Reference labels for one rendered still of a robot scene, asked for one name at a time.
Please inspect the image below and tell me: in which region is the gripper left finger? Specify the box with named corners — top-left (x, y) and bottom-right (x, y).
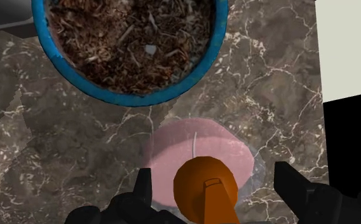
top-left (64, 167), bottom-right (181, 224)

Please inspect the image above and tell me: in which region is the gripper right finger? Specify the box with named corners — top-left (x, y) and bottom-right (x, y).
top-left (273, 161), bottom-right (361, 224)

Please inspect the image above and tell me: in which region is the pink candle in glass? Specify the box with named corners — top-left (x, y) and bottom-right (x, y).
top-left (142, 117), bottom-right (266, 211)

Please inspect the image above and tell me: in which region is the orange round-headed tool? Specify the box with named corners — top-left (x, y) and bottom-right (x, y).
top-left (173, 156), bottom-right (241, 224)

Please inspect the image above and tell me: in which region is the blue pot with soil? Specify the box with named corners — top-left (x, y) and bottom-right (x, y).
top-left (31, 0), bottom-right (229, 108)

